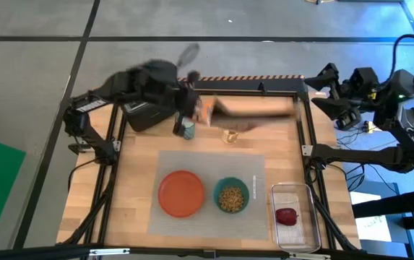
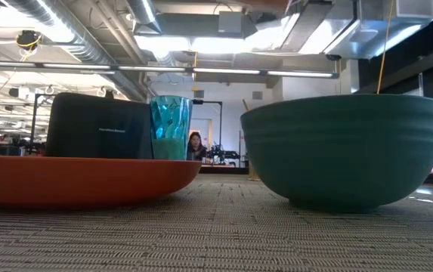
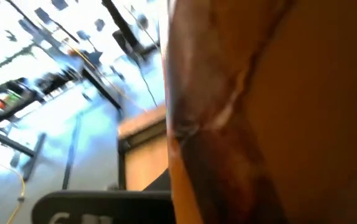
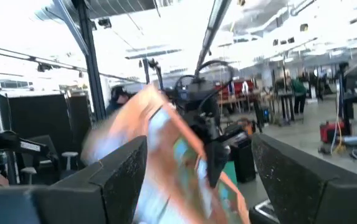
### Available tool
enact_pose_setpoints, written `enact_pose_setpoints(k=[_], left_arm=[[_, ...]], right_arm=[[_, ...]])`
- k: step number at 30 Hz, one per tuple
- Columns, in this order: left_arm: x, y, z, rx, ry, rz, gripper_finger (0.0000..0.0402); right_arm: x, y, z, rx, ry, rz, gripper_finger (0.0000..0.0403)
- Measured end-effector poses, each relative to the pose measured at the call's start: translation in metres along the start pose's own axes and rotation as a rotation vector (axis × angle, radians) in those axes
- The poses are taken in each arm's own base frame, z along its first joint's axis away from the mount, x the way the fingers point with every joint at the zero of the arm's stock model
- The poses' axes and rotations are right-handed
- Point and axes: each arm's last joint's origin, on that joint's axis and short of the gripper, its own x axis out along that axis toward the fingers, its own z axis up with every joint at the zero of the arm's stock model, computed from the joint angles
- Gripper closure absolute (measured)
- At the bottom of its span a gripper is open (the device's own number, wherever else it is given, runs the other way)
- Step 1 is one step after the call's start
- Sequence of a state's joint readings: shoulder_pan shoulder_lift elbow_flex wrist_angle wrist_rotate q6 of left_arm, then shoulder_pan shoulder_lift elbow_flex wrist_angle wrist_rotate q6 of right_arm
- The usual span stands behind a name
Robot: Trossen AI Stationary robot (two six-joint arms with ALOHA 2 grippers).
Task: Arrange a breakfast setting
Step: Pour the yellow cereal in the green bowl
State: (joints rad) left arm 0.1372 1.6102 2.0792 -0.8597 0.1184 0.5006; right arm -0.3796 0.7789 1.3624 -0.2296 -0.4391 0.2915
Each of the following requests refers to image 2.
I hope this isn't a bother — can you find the round silver air duct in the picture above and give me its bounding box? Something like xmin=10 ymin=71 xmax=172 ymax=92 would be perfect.
xmin=4 ymin=0 xmax=153 ymax=103

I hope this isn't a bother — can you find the person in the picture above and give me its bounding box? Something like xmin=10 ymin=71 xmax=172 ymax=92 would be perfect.
xmin=186 ymin=131 xmax=208 ymax=162

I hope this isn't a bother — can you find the grey woven placemat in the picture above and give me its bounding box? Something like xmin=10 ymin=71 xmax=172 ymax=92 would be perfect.
xmin=0 ymin=173 xmax=433 ymax=272

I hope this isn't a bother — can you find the yellow hanging cable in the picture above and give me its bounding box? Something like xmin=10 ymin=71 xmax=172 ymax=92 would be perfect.
xmin=376 ymin=0 xmax=395 ymax=95

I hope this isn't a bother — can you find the orange round plate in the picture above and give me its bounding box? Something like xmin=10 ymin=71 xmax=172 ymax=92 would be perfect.
xmin=0 ymin=155 xmax=203 ymax=209

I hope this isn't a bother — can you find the teal green bowl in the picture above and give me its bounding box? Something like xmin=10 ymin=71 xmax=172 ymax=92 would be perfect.
xmin=240 ymin=94 xmax=433 ymax=213

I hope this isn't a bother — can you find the long ceiling light fixture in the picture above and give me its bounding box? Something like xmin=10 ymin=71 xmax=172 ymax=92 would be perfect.
xmin=0 ymin=60 xmax=340 ymax=80

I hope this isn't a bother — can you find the black yellow cable reel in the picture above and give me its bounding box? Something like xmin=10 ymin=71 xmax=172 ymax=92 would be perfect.
xmin=14 ymin=29 xmax=42 ymax=53

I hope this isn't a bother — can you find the black two-slot toaster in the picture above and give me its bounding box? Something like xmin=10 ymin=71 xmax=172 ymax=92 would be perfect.
xmin=45 ymin=92 xmax=153 ymax=159

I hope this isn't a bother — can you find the rectangular silver air duct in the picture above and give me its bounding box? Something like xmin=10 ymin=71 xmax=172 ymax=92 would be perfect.
xmin=253 ymin=0 xmax=433 ymax=60

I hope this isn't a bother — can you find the teal faceted plastic cup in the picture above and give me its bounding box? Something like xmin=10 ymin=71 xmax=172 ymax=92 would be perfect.
xmin=150 ymin=94 xmax=193 ymax=161

